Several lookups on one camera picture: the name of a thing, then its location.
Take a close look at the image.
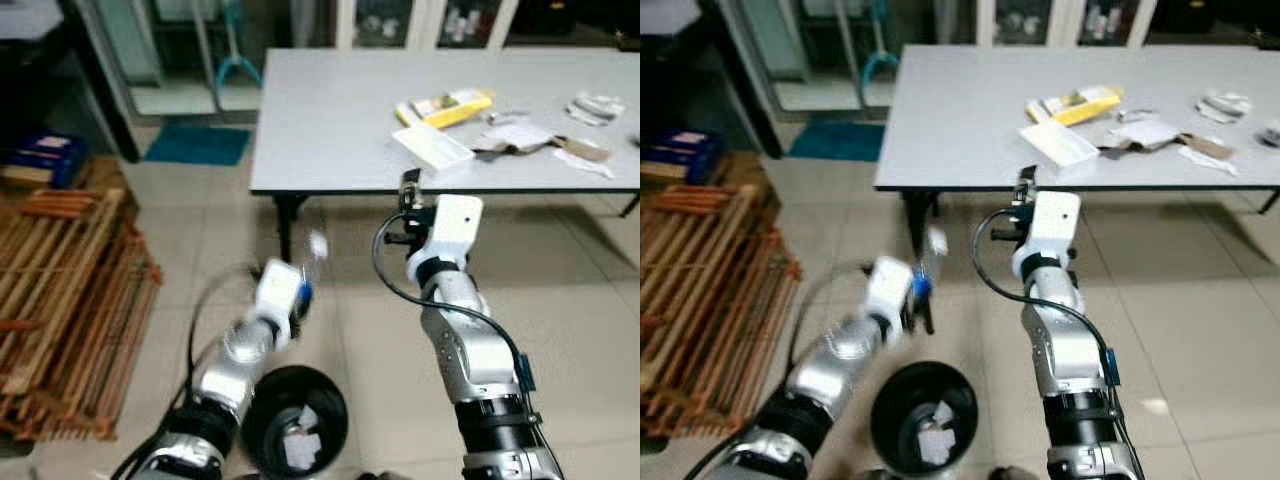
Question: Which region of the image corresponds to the black round rubbish bin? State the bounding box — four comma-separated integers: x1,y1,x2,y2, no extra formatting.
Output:
870,360,981,479
240,365,351,480

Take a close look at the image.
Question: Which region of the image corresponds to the white paper trash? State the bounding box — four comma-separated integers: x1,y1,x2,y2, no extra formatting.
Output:
915,400,956,466
280,405,326,471

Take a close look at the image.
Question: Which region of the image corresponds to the white foam tray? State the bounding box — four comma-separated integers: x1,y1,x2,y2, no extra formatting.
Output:
390,122,476,171
1018,120,1101,168

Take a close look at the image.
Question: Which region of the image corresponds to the yellow white snack package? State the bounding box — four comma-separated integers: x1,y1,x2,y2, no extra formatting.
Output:
395,88,496,129
1025,85,1123,127

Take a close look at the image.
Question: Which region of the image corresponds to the white paper sheet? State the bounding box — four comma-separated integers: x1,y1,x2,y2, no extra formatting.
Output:
1110,118,1186,151
480,120,556,153

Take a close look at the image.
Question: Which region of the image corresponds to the blue floor mat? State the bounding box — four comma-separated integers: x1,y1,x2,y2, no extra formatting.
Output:
143,122,253,167
788,120,886,163

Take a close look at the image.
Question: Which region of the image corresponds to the white framed glass cabinet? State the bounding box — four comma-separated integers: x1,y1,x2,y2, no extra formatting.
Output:
715,0,1280,111
70,0,641,116

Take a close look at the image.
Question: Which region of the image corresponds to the white flat tissue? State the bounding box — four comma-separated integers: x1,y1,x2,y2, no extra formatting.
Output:
1178,147,1241,178
553,150,616,181

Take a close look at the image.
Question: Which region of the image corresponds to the teal plastic mop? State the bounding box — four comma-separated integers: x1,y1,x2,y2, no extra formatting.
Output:
215,0,263,89
860,0,901,86

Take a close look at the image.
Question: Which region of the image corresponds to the white wrapper with barcode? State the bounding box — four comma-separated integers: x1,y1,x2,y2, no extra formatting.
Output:
565,92,626,128
1193,90,1254,124

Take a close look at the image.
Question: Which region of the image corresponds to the brown wooden slat pile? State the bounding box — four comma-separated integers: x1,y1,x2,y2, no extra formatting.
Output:
0,185,163,441
640,183,801,441

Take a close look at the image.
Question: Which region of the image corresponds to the blue cardboard box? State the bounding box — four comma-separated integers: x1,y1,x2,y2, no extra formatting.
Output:
5,132,89,191
640,128,716,186

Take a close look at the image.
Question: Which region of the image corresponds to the white desk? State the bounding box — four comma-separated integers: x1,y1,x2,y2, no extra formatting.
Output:
0,0,63,41
640,0,696,36

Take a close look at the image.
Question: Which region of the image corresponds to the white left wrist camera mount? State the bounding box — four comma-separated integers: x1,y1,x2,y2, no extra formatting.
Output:
255,258,306,326
865,255,913,326

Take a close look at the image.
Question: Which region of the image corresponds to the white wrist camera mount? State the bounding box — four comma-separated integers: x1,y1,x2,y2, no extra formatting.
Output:
255,258,306,326
1012,190,1083,281
405,195,486,281
865,255,913,326

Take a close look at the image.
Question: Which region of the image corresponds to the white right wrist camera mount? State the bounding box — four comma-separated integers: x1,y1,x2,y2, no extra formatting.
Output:
1012,190,1083,281
405,195,486,281

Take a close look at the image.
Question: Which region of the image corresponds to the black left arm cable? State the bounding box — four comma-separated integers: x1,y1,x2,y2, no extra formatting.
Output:
185,263,263,401
788,260,871,386

